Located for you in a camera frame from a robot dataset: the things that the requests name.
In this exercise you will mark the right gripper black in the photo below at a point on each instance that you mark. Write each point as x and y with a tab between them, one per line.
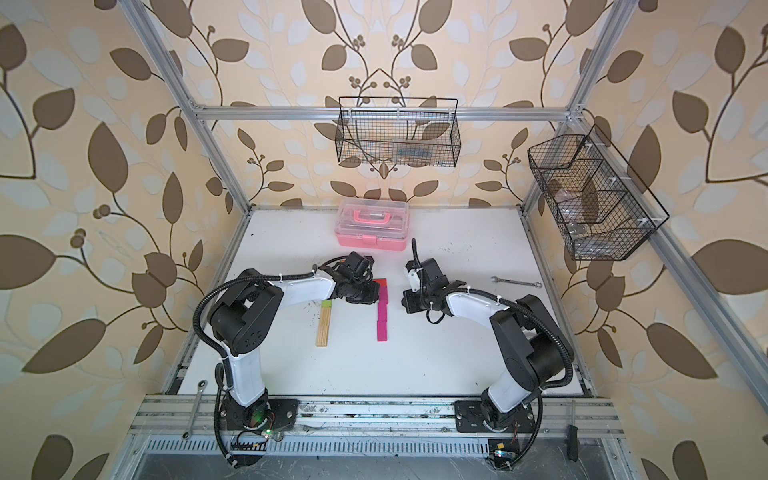
409	304

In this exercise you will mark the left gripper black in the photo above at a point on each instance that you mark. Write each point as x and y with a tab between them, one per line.
373	296

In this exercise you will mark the wooden block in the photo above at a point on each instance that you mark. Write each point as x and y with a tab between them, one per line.
325	317
322	336

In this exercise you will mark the magenta block bottom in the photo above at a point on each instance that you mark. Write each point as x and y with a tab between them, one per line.
382	331

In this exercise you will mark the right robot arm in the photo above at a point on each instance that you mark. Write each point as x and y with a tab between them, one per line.
536	354

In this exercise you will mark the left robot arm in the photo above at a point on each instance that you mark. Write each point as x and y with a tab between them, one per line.
235	318

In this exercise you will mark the pink plastic storage box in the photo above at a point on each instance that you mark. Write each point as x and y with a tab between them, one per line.
373	224

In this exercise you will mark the silver wrench on table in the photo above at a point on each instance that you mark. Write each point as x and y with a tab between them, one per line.
496	279

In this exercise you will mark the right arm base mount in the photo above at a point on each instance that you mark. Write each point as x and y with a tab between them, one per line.
476	416

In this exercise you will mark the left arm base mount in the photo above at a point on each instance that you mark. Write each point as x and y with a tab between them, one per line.
265	420

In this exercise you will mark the black wire basket back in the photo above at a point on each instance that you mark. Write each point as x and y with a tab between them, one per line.
416	131

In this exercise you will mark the black wire basket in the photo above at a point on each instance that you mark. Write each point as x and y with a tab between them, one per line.
601	206
416	131

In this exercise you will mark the silver wrench on rail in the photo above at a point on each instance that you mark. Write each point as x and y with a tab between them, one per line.
201	387

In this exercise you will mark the black wire basket right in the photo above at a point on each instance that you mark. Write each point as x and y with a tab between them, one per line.
601	206

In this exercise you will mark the aluminium frame rail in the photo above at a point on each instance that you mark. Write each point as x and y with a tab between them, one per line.
369	426

